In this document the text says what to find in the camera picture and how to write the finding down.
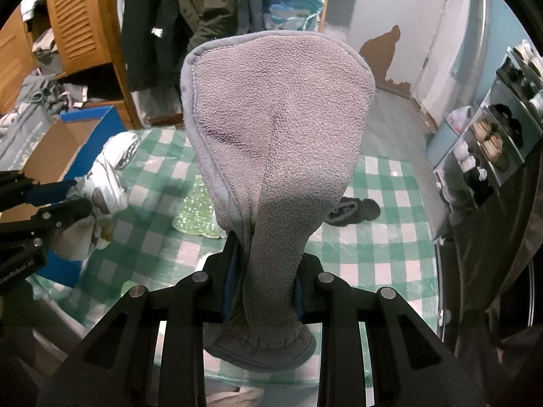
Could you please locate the white patterned cloth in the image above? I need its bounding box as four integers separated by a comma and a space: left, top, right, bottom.
51, 131, 141, 261

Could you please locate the black knit sock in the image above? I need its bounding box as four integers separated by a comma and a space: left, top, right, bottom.
325, 197, 381, 227

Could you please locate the grey fleece cloth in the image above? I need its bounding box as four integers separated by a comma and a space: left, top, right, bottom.
181, 31, 375, 373

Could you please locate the blue cardboard box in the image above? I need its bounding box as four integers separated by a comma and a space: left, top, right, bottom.
1, 105, 126, 288

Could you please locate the green white checkered tablecloth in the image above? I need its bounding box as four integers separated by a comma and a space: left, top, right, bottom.
62, 126, 443, 391

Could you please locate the wooden louvered cabinet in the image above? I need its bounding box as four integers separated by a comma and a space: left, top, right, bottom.
1, 0, 142, 129

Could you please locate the shoe rack with shoes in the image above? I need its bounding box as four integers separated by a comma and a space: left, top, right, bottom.
426, 40, 542, 221

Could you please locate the dark hanging jacket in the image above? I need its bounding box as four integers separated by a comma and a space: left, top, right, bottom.
121, 0, 265, 91

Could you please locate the blue plastic bag on shelf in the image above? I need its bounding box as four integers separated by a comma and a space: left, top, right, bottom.
263, 0, 324, 31

